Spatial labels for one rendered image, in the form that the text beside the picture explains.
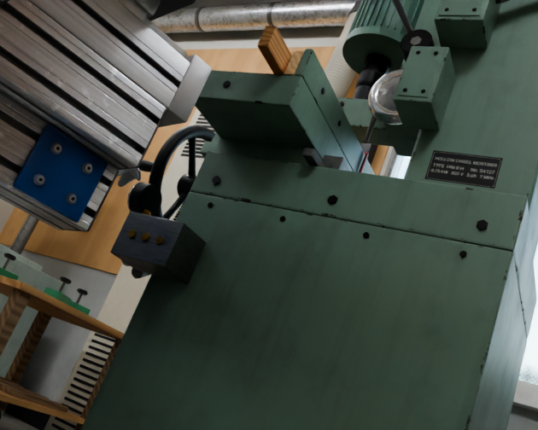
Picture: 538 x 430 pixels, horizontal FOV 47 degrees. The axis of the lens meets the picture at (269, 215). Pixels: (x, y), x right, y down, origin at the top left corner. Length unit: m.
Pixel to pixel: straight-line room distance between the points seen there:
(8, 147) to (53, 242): 3.21
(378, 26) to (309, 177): 0.47
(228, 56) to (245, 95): 2.88
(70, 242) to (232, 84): 2.85
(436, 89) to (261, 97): 0.31
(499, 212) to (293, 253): 0.32
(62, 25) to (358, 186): 0.52
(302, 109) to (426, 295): 0.37
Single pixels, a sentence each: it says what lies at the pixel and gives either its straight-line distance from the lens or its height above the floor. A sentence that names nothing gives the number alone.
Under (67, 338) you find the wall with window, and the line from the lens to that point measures 3.58.
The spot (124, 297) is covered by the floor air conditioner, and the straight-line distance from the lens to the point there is 2.99.
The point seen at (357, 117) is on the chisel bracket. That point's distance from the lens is 1.35.
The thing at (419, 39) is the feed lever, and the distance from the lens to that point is 1.26.
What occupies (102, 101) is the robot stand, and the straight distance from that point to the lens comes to 0.78.
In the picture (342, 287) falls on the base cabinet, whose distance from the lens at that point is 0.96.
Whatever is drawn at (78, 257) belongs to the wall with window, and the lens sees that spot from 3.76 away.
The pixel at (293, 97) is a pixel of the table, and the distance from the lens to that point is 1.03.
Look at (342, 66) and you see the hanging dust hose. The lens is 3.24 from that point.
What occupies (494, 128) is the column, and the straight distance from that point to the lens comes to 1.18.
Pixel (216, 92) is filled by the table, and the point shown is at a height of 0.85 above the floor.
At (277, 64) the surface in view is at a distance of 1.05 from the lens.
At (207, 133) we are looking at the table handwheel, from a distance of 1.47.
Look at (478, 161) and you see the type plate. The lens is 1.14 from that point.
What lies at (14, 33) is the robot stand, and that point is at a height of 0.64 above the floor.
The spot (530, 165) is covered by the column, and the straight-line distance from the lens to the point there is 1.13.
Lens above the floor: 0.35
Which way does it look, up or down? 19 degrees up
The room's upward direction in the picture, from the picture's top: 22 degrees clockwise
